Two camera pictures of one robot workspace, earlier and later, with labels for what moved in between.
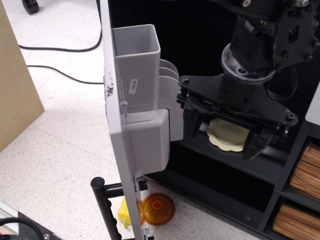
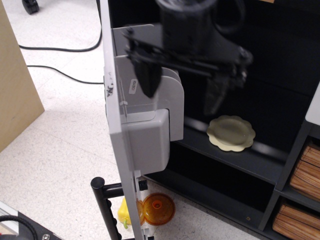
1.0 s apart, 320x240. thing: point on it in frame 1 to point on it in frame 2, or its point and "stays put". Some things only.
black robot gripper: [252, 104] to [190, 37]
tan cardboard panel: [20, 104] stays put
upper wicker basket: [306, 178] stays put
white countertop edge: [313, 114] stays put
